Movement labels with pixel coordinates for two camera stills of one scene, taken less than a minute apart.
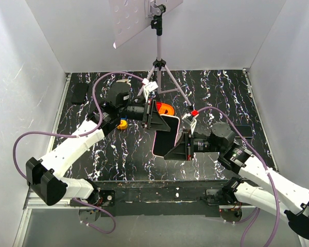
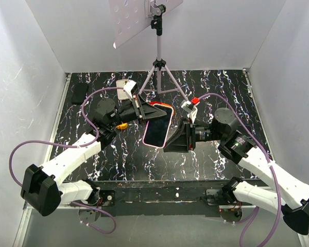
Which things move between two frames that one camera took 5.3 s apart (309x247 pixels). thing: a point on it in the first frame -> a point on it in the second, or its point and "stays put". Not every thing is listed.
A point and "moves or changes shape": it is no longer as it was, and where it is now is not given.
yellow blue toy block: [123, 123] stays put
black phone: [164, 141] moves or changes shape
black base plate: [160, 198] stays put
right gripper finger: [178, 152] -> [179, 142]
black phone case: [79, 92] stays put
